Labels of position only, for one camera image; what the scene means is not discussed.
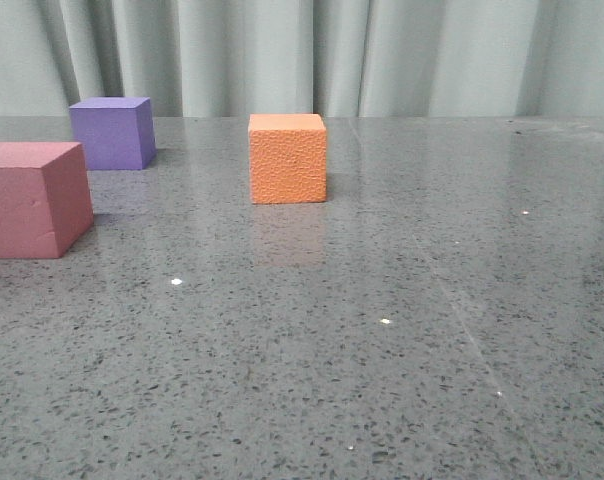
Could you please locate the orange foam cube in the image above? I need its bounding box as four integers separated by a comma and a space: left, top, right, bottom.
248, 114, 327, 204

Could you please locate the purple foam cube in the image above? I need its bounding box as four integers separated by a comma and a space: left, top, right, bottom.
69, 97, 157, 170

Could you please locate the pale green curtain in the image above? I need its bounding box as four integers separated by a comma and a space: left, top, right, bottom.
0, 1, 604, 117

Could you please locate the pink foam cube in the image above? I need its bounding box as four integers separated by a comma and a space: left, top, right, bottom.
0, 142, 93, 259

